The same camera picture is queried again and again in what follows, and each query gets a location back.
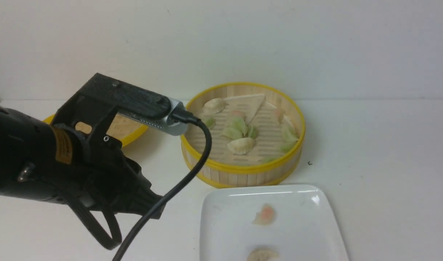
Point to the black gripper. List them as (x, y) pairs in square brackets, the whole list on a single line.
[(92, 168)]

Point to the pink white dumpling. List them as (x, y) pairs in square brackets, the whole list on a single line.
[(265, 217)]

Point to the beige dumpling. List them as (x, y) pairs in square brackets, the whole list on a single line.
[(262, 254), (214, 106), (241, 146)]

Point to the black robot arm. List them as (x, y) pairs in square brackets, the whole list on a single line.
[(36, 159)]

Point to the white square plate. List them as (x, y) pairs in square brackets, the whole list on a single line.
[(305, 227)]

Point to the yellow rimmed bamboo steamer lid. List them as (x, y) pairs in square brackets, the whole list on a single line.
[(122, 128)]

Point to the small green dumpling left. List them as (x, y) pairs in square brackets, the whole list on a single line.
[(209, 121)]

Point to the green dumpling centre lower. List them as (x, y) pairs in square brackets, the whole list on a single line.
[(231, 133)]

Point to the green dumpling centre large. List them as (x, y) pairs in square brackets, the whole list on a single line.
[(239, 124)]

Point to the pink dumpling under liner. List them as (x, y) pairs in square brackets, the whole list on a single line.
[(237, 113)]

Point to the dark green dumpling centre right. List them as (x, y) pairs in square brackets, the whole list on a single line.
[(252, 132)]

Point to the yellow rimmed bamboo steamer basket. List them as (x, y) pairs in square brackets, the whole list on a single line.
[(226, 170)]

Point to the white steamer paper liner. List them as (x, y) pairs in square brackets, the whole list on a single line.
[(247, 104)]

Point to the green dumpling front right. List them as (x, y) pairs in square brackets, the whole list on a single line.
[(269, 159)]

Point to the green dumpling right lower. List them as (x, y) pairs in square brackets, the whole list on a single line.
[(287, 146)]

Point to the pale green dumpling right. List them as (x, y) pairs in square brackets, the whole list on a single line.
[(288, 133)]

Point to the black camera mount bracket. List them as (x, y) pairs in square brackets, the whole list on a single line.
[(102, 98)]

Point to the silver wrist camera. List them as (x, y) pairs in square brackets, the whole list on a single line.
[(167, 124)]

